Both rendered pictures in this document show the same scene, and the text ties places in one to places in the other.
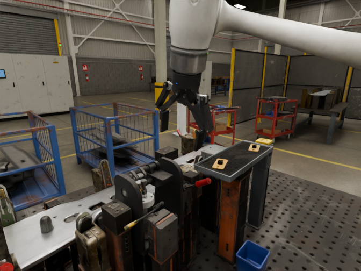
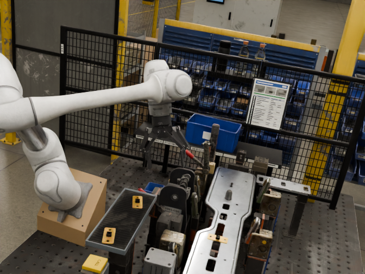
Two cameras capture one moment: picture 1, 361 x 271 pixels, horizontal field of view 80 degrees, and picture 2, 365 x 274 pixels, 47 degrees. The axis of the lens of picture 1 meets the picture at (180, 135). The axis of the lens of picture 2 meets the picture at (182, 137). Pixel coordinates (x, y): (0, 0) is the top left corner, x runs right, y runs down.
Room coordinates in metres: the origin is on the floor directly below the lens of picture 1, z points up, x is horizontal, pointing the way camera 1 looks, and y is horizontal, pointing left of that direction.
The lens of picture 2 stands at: (1.94, -0.74, 2.05)
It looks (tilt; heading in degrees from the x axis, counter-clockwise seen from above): 23 degrees down; 149
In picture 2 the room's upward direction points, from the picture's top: 8 degrees clockwise
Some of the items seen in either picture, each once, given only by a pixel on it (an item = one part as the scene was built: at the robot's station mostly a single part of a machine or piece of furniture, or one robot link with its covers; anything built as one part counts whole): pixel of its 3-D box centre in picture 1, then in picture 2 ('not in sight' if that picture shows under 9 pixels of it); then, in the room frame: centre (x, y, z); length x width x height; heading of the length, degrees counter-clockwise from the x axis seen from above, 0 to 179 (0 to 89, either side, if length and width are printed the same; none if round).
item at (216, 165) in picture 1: (220, 162); (137, 200); (0.68, -0.14, 1.17); 0.08 x 0.04 x 0.01; 157
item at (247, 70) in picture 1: (262, 88); not in sight; (6.46, -2.41, 1.00); 3.44 x 0.14 x 2.00; 134
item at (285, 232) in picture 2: not in sight; (297, 213); (0.59, 0.88, 0.84); 0.11 x 0.06 x 0.29; 49
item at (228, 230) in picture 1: (233, 209); (120, 268); (0.76, -0.22, 0.92); 0.10 x 0.08 x 0.45; 139
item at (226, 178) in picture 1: (237, 156); (124, 217); (0.76, -0.22, 1.16); 0.37 x 0.14 x 0.02; 139
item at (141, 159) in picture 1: (114, 138); not in sight; (3.18, 1.02, 0.47); 1.20 x 0.80 x 0.95; 45
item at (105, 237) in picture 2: (254, 147); (108, 234); (0.85, -0.31, 1.17); 0.08 x 0.04 x 0.01; 155
